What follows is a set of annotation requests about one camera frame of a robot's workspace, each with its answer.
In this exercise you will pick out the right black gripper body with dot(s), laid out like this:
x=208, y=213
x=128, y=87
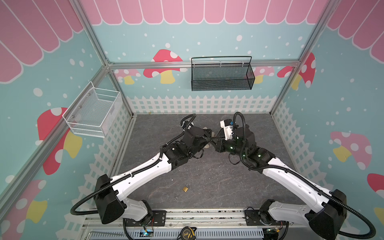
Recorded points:
x=220, y=144

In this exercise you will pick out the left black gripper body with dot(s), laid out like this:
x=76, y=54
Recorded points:
x=205, y=139

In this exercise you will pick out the brass padlock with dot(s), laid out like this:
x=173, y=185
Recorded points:
x=185, y=188

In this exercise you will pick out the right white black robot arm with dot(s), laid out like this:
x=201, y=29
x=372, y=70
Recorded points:
x=324, y=211

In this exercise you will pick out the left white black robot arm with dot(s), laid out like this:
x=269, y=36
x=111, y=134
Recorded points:
x=110, y=200

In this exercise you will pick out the beige knit work glove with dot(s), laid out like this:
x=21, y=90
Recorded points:
x=208, y=137

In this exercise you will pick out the yellow black tape measure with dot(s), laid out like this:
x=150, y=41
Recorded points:
x=187, y=233

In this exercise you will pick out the green circuit board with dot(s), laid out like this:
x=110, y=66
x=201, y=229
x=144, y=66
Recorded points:
x=146, y=233

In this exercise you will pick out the black mesh wall basket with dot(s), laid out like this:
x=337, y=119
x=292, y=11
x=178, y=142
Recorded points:
x=224, y=73

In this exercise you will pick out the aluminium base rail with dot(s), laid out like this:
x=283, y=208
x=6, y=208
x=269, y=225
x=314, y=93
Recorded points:
x=207, y=217

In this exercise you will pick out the white mesh wall basket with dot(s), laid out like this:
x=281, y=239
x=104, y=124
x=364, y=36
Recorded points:
x=93, y=111

